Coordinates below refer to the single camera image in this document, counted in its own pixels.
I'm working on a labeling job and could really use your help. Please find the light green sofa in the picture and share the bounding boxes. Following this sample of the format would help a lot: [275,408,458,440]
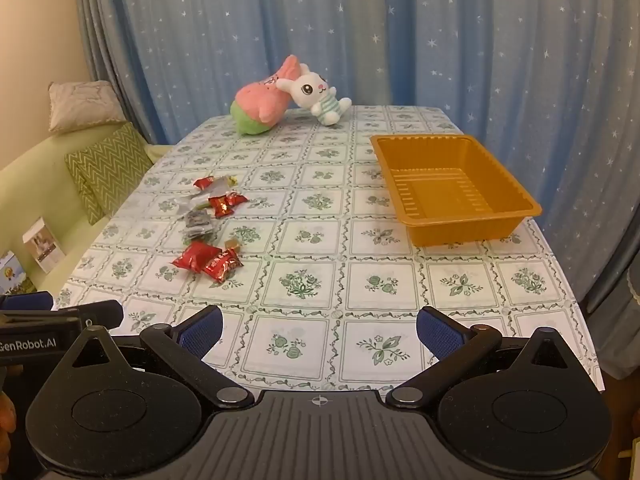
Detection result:
[0,122,176,296]

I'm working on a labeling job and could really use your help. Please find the beige pillow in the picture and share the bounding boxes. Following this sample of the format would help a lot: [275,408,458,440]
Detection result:
[47,80,126,135]

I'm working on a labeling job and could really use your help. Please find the green chevron cushion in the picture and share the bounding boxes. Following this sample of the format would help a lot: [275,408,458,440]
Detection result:
[64,122,155,226]

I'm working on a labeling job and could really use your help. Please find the person's left hand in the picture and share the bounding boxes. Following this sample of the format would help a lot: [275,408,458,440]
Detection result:
[0,394,16,468]

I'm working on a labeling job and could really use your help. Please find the white bunny plush toy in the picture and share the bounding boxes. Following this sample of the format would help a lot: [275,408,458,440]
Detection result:
[276,63,352,127]

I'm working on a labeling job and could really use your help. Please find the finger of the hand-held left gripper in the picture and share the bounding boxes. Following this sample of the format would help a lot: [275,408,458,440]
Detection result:
[0,291,53,311]
[0,301,123,332]

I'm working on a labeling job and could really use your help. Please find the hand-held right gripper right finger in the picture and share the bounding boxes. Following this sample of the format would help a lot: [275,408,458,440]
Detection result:
[386,306,576,407]

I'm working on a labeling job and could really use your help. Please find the blue star-print curtain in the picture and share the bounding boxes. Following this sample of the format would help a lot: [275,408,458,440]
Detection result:
[75,0,640,306]

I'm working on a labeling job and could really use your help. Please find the silver snack wrapper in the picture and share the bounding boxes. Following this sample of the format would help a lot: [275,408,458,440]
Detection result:
[172,194,201,217]

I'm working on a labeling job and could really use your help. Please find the pink star plush toy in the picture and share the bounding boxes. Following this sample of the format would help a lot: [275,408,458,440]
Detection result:
[231,56,301,136]

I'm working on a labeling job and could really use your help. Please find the green floral tablecloth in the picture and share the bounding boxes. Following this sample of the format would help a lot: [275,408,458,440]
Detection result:
[52,105,606,396]

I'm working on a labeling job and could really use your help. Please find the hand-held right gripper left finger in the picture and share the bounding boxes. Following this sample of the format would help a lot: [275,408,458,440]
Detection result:
[62,306,254,409]

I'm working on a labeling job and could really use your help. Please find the blue picture card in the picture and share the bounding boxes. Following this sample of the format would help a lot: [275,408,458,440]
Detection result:
[0,251,38,295]

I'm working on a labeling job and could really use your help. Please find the orange plastic tray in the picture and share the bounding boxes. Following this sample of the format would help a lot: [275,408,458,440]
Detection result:
[370,133,543,247]

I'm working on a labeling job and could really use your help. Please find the grey curtain with lace trim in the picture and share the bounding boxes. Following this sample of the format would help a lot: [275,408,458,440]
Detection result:
[585,240,640,378]

